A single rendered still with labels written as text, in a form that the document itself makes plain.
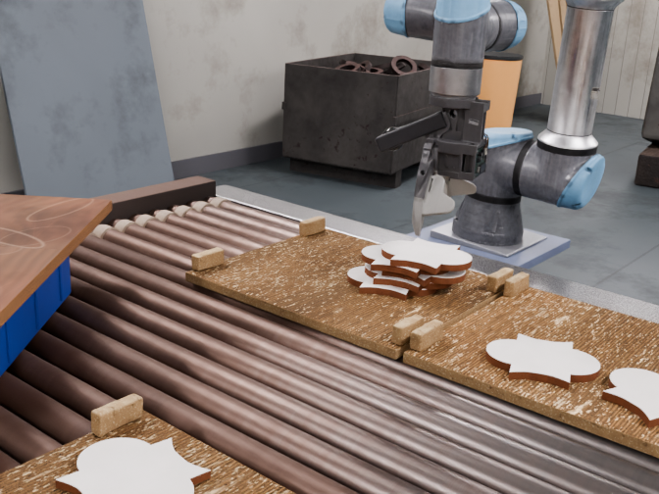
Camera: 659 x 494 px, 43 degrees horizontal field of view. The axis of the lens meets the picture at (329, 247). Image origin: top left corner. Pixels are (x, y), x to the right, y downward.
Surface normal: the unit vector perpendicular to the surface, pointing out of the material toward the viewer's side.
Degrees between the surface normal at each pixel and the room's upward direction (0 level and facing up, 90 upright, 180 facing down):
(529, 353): 0
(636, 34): 90
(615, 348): 0
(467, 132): 90
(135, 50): 76
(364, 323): 0
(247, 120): 90
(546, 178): 93
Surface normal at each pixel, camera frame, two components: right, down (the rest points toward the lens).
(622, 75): -0.63, 0.22
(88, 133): 0.76, 0.00
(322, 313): 0.05, -0.95
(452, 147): -0.42, 0.27
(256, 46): 0.77, 0.24
